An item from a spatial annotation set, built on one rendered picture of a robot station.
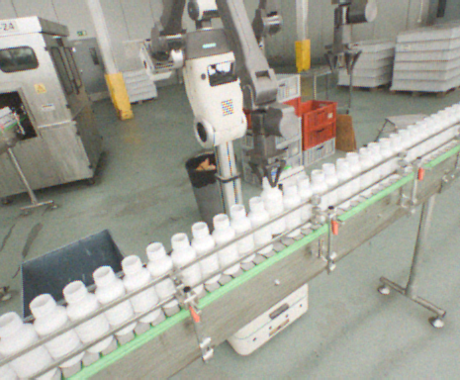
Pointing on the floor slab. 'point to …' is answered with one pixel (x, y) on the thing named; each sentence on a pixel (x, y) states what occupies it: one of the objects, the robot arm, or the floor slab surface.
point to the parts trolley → (327, 85)
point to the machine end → (36, 104)
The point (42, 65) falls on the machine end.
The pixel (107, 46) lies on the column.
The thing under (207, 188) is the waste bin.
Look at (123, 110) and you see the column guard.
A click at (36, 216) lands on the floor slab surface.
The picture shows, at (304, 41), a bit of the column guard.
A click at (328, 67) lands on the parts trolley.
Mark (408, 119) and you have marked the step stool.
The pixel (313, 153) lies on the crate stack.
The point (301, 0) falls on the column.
